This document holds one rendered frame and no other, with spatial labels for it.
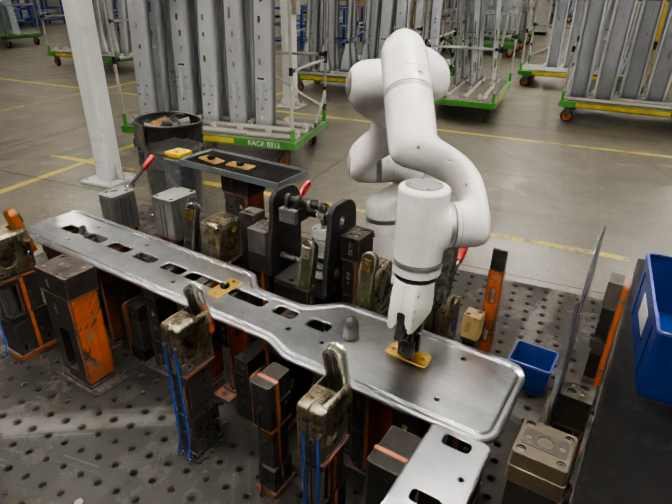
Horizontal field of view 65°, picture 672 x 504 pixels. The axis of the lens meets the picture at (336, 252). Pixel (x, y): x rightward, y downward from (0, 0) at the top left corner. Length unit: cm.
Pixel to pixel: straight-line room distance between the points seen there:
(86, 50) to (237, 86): 148
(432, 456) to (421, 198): 39
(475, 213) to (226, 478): 76
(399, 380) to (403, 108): 48
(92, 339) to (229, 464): 47
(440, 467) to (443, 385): 18
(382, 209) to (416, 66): 65
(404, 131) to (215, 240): 65
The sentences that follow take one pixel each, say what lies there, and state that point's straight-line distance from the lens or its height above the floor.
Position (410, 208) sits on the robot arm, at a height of 132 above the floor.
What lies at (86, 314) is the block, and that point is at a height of 91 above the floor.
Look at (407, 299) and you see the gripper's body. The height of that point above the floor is 116.
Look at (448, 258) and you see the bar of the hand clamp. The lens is 107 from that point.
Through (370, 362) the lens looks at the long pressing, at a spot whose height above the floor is 100.
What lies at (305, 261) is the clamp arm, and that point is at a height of 106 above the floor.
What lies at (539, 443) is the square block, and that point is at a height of 106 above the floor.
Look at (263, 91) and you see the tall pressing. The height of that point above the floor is 64.
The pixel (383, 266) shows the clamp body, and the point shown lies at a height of 107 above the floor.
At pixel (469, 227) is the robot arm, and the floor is 129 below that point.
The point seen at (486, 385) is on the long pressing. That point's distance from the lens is 101.
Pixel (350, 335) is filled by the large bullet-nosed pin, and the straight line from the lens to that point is 106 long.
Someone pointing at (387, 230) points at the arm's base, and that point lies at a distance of 160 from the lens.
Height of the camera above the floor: 164
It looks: 27 degrees down
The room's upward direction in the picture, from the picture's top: 1 degrees clockwise
